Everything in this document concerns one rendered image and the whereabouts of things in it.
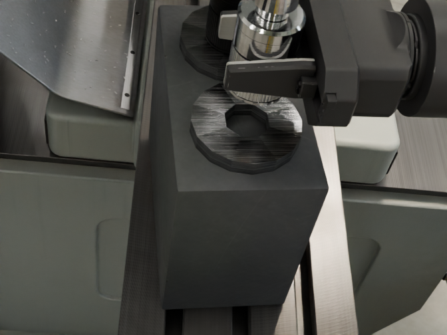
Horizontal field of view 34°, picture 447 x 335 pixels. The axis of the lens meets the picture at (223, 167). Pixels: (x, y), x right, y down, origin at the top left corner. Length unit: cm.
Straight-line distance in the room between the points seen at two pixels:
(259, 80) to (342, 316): 30
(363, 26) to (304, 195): 14
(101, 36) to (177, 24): 37
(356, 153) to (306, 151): 45
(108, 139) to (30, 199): 18
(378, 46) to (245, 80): 9
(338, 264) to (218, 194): 24
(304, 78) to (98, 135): 55
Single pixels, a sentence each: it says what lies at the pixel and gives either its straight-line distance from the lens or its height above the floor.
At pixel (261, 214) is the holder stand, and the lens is 58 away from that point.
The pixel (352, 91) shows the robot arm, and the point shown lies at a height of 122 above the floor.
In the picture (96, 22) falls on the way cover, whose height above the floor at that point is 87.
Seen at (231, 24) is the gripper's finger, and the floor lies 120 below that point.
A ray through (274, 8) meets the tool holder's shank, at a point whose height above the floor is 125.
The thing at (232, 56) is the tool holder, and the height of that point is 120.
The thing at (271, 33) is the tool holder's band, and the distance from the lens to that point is 49.
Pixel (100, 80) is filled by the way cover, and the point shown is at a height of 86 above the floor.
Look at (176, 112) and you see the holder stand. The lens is 59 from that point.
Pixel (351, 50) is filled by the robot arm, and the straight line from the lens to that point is 50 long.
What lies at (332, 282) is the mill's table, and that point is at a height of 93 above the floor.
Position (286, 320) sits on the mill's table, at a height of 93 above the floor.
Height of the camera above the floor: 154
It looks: 50 degrees down
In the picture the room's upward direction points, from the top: 12 degrees clockwise
